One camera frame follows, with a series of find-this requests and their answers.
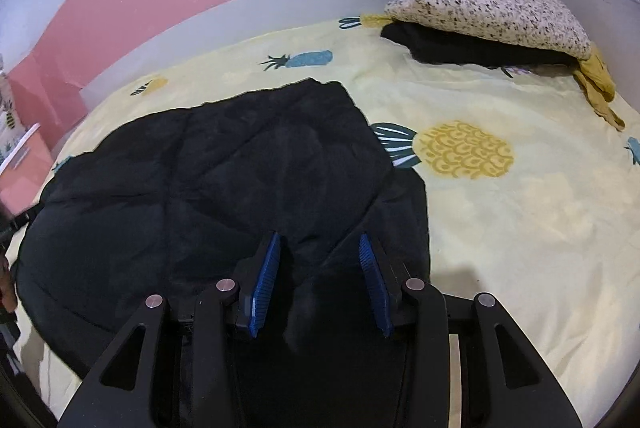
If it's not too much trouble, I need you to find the person's left hand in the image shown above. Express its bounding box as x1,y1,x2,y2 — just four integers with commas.
0,255,19,314

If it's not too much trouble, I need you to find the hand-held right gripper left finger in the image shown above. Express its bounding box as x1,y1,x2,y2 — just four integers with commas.
57,231,283,428

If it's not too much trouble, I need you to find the black folded garment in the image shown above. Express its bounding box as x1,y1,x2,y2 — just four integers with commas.
380,22,583,70

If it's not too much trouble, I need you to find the black puffer jacket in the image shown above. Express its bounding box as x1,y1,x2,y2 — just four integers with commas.
14,78,432,428

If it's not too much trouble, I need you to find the mustard yellow garment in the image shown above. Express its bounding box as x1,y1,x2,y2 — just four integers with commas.
572,47,627,131

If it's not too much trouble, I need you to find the printed white cloth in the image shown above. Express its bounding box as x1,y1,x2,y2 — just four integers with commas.
0,58,22,161

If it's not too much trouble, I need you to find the speckled cream garment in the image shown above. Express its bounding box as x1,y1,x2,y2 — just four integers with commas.
384,0,593,60

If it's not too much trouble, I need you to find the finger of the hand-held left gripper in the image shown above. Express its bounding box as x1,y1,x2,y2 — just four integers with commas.
7,203,46,234

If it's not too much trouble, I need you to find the white bed frame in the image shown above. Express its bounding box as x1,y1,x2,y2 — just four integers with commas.
80,0,640,109

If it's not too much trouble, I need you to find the pineapple print yellow bedsheet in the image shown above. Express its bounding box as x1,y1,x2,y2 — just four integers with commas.
10,11,640,428

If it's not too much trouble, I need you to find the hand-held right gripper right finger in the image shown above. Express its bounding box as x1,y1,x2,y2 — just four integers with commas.
357,232,583,428

